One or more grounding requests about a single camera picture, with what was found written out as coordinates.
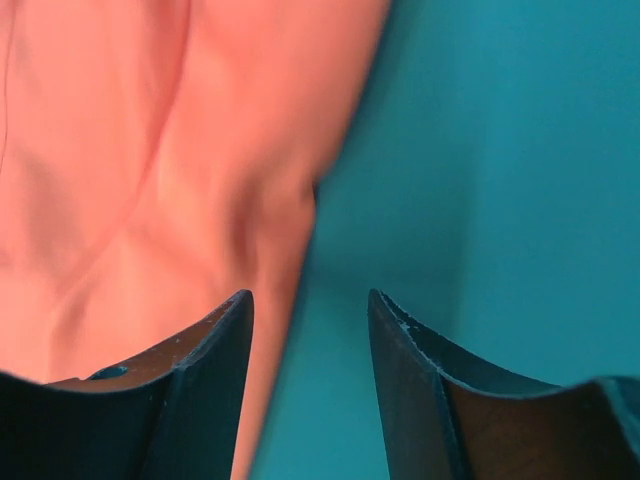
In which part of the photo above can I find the orange t-shirt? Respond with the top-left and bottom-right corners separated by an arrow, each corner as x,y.
1,1 -> 390,479

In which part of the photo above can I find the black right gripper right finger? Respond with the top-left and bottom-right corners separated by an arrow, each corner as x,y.
368,290 -> 639,479

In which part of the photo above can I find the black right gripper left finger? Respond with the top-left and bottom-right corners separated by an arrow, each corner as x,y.
1,290 -> 253,479

